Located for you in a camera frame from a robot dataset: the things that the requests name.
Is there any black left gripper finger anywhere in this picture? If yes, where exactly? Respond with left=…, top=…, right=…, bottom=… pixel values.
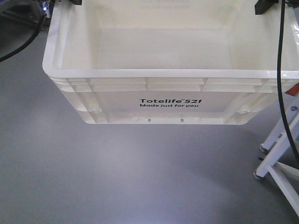
left=70, top=0, right=83, bottom=5

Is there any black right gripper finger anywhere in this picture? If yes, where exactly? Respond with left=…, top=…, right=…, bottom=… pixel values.
left=254, top=0, right=278, bottom=15

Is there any white plastic tote box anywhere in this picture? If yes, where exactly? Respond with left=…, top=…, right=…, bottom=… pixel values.
left=42, top=0, right=299, bottom=126

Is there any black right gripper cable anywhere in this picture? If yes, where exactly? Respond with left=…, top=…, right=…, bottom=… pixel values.
left=277, top=0, right=299, bottom=161

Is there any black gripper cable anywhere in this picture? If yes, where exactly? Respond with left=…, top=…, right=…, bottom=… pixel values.
left=277, top=0, right=299, bottom=161
left=0, top=0, right=51, bottom=63

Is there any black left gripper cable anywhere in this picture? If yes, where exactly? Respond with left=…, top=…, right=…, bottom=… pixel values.
left=0, top=0, right=51, bottom=63

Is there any white metal stand frame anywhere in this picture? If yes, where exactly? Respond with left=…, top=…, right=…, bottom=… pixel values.
left=253, top=84, right=299, bottom=214

